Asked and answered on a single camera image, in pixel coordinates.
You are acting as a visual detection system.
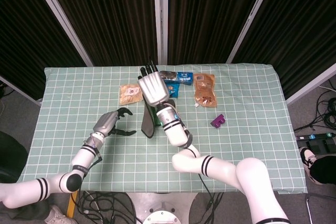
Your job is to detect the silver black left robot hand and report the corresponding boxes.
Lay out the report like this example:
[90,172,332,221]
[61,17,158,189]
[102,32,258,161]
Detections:
[93,107,137,138]

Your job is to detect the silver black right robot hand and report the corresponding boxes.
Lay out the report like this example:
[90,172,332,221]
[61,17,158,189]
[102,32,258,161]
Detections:
[138,60,170,106]

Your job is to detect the grey green cloth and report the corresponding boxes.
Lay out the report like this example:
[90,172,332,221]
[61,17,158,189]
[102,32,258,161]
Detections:
[141,98,176,139]

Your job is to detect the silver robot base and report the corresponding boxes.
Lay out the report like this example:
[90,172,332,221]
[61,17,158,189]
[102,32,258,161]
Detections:
[125,191,198,224]

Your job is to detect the small blue snack packet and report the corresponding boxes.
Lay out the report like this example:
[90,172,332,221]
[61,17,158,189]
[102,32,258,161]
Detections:
[166,82,180,98]

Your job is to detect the beige snack bag white label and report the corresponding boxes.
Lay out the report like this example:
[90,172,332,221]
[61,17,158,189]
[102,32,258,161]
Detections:
[119,83,144,106]

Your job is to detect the green checked tablecloth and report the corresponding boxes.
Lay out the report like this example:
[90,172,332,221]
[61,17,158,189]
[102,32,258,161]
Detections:
[20,63,308,195]

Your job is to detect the blue cookie box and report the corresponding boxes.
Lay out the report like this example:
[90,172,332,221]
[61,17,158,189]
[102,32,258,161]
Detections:
[159,70,194,87]

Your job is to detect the brown snack pouch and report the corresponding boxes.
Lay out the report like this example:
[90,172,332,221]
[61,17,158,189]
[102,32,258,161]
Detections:
[193,73,218,109]

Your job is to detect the purple plastic block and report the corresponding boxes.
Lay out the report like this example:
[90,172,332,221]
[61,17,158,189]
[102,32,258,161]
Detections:
[210,114,226,129]

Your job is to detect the black curtain panel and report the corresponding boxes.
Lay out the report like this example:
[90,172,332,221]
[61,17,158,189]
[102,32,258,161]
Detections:
[43,0,158,67]
[0,0,87,101]
[233,0,336,100]
[167,0,270,65]

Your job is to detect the yellow floor tape strip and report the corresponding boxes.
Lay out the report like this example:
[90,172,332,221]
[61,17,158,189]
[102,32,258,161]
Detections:
[66,190,79,219]

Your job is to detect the black chair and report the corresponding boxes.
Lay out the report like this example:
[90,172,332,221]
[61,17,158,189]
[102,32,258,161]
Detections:
[0,131,28,184]

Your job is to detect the grey trouser leg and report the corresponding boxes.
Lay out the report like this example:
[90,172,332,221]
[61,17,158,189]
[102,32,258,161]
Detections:
[0,197,53,221]

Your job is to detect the black power strip with lights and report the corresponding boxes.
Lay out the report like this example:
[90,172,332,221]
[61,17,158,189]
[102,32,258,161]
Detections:
[296,132,336,142]

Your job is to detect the white and black sneaker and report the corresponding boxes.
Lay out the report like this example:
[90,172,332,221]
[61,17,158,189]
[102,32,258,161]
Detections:
[299,147,325,185]

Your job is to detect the black foot pedal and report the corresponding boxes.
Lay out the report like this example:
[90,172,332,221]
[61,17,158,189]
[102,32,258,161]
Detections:
[304,139,336,154]

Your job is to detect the black trouser leg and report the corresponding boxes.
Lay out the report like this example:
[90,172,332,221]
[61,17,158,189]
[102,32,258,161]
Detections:
[309,155,336,184]

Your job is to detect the white partition post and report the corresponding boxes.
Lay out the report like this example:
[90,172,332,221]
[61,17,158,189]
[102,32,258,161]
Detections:
[28,0,94,67]
[153,0,169,65]
[226,0,278,64]

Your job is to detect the black floor cable bundle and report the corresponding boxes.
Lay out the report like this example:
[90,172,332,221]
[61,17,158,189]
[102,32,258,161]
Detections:
[70,191,138,224]

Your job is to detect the white partition base rail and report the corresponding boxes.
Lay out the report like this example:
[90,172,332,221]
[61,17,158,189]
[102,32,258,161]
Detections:
[285,62,336,105]
[0,76,43,106]

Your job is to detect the thin black floor cables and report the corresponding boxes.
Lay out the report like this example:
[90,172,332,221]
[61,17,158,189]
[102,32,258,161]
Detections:
[195,192,225,224]

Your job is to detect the black coiled cables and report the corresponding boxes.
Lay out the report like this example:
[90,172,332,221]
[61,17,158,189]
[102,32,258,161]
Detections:
[293,82,336,132]

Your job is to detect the grey metal chair frame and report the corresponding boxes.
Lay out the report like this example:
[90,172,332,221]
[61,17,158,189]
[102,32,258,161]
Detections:
[305,193,336,224]

